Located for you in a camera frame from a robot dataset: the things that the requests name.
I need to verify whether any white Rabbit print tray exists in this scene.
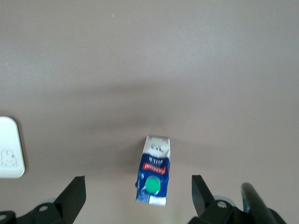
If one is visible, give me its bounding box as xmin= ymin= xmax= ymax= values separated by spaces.
xmin=0 ymin=116 xmax=26 ymax=179

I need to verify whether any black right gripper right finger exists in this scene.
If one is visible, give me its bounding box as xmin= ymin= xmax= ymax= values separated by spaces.
xmin=188 ymin=175 xmax=255 ymax=224

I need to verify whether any black cable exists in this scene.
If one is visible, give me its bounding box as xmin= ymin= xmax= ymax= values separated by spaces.
xmin=241 ymin=182 xmax=287 ymax=224

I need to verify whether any blue white Pascal milk carton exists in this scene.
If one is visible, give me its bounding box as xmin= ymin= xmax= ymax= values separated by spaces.
xmin=135 ymin=135 xmax=171 ymax=207

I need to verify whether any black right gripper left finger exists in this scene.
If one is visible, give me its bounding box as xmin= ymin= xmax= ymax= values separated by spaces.
xmin=0 ymin=175 xmax=87 ymax=224

